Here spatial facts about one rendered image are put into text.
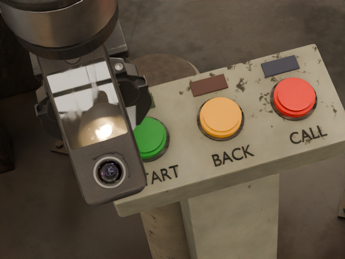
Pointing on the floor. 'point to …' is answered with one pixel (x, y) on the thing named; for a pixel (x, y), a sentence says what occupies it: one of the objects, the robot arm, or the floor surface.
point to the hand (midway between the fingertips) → (109, 145)
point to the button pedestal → (237, 155)
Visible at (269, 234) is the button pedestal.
